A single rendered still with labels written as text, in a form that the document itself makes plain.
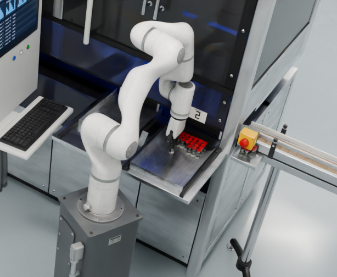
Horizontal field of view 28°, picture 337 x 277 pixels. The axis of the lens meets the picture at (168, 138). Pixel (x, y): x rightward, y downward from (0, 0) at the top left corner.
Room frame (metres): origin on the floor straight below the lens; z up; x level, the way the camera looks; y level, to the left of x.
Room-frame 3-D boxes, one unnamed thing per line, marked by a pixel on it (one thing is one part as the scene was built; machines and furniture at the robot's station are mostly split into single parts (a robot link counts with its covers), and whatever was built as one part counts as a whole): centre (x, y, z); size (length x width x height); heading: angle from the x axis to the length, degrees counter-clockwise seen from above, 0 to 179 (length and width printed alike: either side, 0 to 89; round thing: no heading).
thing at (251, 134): (2.54, -0.35, 1.00); 0.08 x 0.07 x 0.07; 159
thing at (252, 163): (2.58, -0.38, 0.87); 0.14 x 0.13 x 0.02; 159
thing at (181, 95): (2.47, -0.02, 1.19); 0.09 x 0.08 x 0.13; 60
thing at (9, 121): (2.58, 0.68, 0.79); 0.45 x 0.28 x 0.03; 165
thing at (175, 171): (2.41, -0.04, 0.90); 0.34 x 0.26 x 0.04; 159
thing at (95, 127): (2.07, 0.24, 1.16); 0.19 x 0.12 x 0.24; 60
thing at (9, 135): (2.56, 0.63, 0.82); 0.40 x 0.14 x 0.02; 165
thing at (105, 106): (2.64, 0.24, 0.90); 0.34 x 0.26 x 0.04; 159
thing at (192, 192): (2.52, 0.11, 0.87); 0.70 x 0.48 x 0.02; 69
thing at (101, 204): (2.05, 0.21, 0.95); 0.19 x 0.19 x 0.18
